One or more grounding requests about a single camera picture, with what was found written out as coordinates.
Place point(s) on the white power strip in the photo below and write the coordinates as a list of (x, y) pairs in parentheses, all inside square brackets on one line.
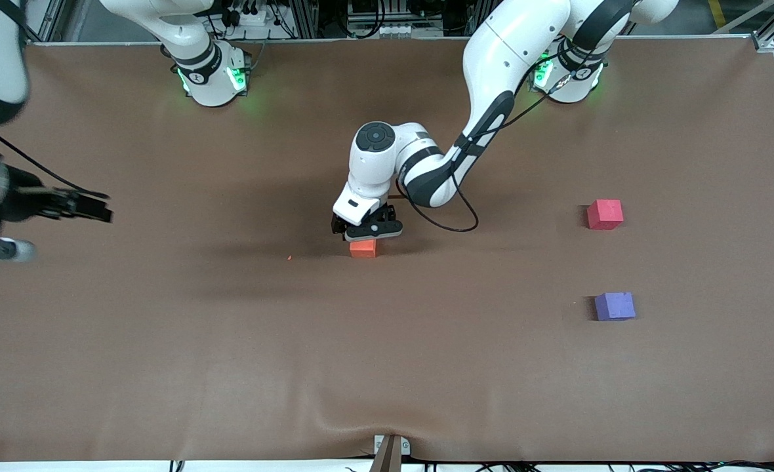
[(249, 16)]

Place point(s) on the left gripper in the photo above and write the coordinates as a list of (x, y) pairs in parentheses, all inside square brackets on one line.
[(385, 214)]

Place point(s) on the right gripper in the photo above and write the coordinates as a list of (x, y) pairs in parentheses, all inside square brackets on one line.
[(25, 200)]

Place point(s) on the camera mast pole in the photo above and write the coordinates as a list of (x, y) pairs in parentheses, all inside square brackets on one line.
[(387, 459)]

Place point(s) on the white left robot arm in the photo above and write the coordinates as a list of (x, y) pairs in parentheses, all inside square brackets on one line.
[(505, 52)]

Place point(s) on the white terminal block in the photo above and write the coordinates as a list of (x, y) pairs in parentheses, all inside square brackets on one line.
[(393, 29)]

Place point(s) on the orange foam block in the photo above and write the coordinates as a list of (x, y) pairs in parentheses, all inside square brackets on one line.
[(363, 249)]

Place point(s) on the purple foam block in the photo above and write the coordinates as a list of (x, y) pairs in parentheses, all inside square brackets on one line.
[(615, 307)]

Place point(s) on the grey mounting bracket plate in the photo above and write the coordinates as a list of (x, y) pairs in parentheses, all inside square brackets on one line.
[(405, 447)]

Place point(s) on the red foam block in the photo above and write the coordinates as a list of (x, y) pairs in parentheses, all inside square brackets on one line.
[(605, 215)]

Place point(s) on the brown table mat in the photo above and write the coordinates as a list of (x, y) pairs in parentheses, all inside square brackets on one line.
[(387, 328)]

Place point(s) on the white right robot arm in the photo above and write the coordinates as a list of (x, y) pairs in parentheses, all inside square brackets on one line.
[(210, 85)]

